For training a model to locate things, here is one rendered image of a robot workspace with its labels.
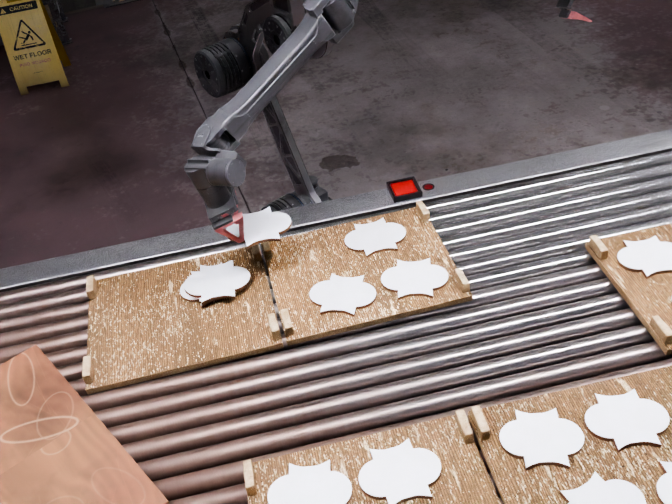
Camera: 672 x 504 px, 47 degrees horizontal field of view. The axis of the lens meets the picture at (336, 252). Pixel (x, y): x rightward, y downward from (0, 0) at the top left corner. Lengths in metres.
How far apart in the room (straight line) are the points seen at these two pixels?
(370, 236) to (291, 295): 0.25
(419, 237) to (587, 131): 2.32
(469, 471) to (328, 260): 0.64
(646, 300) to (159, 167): 2.90
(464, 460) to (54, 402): 0.74
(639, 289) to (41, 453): 1.21
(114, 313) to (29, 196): 2.45
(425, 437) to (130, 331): 0.70
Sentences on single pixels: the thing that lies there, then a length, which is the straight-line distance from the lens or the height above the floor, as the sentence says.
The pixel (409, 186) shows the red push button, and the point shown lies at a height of 0.93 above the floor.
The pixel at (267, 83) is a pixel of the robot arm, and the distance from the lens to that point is 1.66.
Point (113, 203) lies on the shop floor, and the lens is 3.94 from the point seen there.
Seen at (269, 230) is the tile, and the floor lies 1.05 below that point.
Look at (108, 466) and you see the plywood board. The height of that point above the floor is 1.04.
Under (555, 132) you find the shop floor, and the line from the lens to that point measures 4.04.
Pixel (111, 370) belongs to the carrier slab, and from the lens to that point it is 1.68.
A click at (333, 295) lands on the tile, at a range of 1.69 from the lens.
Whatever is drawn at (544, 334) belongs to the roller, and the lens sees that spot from 1.64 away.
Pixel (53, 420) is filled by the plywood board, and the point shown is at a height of 1.04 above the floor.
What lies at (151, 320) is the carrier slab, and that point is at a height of 0.94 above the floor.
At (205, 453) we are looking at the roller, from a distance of 1.50.
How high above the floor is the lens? 2.08
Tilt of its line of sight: 39 degrees down
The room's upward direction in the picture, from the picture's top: 8 degrees counter-clockwise
